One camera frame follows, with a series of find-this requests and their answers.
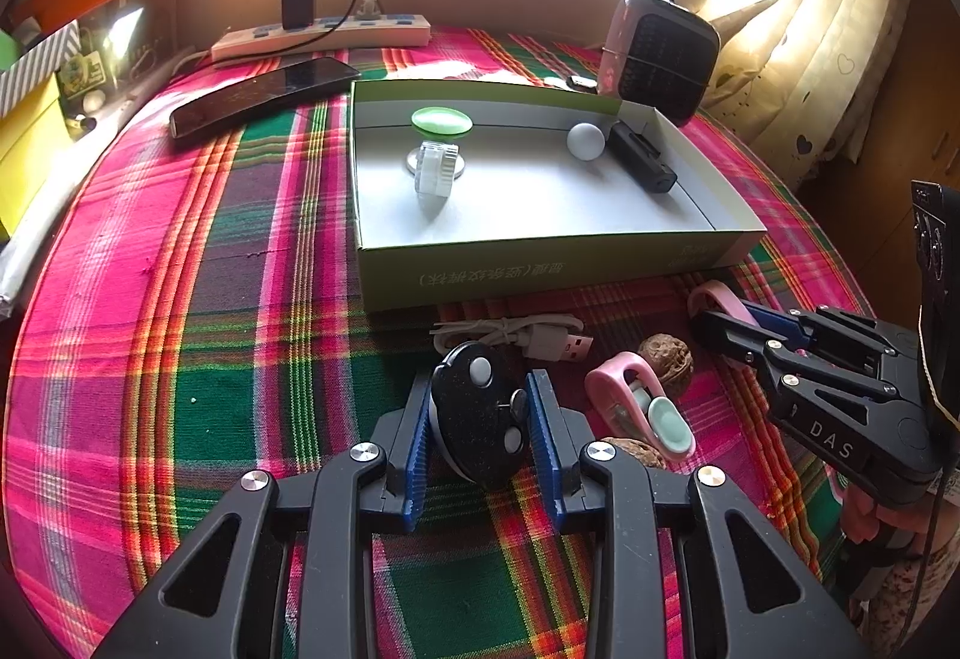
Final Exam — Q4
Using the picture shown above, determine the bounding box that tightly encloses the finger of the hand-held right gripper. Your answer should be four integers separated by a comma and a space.
739, 303, 912, 375
688, 310, 897, 405

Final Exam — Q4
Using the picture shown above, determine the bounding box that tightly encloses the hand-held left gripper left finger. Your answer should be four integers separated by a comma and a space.
90, 366, 451, 659

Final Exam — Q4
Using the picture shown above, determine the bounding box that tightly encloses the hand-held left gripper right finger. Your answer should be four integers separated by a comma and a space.
525, 368, 867, 659

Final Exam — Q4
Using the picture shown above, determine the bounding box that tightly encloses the plain pink clip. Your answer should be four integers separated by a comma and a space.
688, 280, 755, 330

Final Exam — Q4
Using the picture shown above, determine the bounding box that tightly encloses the small brown walnut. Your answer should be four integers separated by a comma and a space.
637, 333, 695, 398

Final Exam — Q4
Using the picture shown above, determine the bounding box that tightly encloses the black round disc gadget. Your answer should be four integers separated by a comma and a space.
429, 340, 532, 489

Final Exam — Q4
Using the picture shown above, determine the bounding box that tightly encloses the large brown walnut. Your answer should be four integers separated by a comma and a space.
600, 435, 668, 473

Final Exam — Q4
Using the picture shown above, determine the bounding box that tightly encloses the white USB cable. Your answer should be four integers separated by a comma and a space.
429, 315, 593, 364

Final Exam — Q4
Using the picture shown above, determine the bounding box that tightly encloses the pink clip with mint pad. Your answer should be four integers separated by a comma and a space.
585, 353, 695, 459

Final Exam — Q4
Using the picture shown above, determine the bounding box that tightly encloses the black rectangular device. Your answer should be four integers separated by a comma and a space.
606, 121, 680, 195

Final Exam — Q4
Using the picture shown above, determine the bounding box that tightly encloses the green cardboard box tray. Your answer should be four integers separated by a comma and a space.
351, 76, 768, 314

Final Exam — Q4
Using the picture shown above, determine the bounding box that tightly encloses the white ball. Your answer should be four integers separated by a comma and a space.
566, 121, 605, 161

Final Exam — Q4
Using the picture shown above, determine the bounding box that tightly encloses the white plastic cap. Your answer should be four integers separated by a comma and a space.
415, 140, 458, 199

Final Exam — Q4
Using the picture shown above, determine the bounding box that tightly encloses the green white mushroom knob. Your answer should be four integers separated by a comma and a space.
405, 106, 475, 174

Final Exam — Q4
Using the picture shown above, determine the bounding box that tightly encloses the small heater with black grille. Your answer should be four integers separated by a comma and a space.
596, 0, 721, 128

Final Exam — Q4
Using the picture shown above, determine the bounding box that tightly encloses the cream curtain with hearts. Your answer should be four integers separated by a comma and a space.
667, 0, 920, 180

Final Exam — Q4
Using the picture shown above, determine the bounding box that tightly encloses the black smartphone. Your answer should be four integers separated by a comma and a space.
169, 55, 362, 149

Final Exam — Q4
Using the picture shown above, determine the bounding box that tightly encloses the white power strip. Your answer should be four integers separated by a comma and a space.
210, 14, 432, 62

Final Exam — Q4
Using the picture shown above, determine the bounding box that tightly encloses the yellow cardboard box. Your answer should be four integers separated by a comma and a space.
0, 74, 76, 240

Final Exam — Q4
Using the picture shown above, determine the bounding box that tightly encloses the green printed packet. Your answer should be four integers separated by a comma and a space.
58, 50, 106, 101

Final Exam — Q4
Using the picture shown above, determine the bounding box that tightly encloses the striped cardboard box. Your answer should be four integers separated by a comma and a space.
0, 22, 82, 113

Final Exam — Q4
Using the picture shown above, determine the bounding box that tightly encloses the beige cord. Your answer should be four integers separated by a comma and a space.
916, 303, 960, 431

